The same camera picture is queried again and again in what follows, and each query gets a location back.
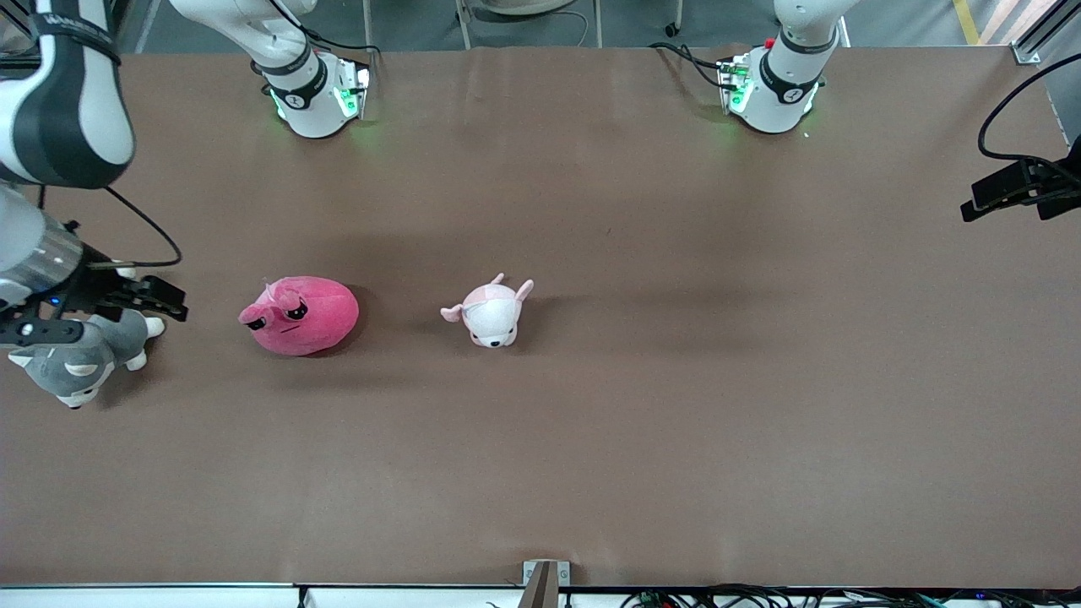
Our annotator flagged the round dark pink plush toy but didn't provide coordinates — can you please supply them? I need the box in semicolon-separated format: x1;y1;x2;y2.
238;276;360;356

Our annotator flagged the grey white husky plush toy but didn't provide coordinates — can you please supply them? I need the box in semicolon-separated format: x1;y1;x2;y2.
8;267;166;410

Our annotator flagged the small pale pink plush toy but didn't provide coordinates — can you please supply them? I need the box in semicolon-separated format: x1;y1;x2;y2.
440;273;535;349

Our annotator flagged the grey chair base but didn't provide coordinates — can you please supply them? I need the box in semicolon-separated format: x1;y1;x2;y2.
454;0;606;48

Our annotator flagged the aluminium frame post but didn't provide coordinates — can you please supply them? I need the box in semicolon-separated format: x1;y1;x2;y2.
1011;0;1081;65
0;0;43;60

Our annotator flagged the black right arm base cable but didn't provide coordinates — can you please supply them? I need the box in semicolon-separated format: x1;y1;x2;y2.
296;24;378;62

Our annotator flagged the black arm base cable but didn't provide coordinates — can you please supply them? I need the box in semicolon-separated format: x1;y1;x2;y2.
296;24;378;62
649;41;729;90

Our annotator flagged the black left arm base cable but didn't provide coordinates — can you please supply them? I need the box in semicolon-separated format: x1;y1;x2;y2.
649;41;729;90

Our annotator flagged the tangled cable bundle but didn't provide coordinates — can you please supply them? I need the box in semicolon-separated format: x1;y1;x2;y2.
621;583;1081;608

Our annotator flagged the grey metal table bracket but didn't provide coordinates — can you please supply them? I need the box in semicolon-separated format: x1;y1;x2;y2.
523;560;571;608

